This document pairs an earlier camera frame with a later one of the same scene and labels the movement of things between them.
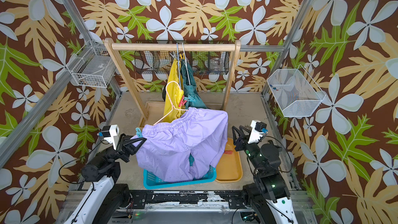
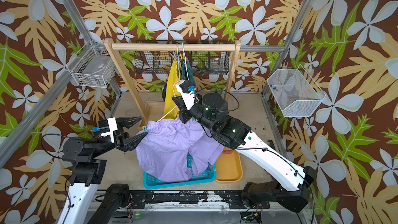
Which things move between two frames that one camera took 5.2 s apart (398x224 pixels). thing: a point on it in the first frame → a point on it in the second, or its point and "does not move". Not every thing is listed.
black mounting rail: x=186 y=199 does not move
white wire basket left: x=93 y=66 does not move
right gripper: x=242 y=142 → x=178 y=100
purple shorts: x=165 y=156 does not move
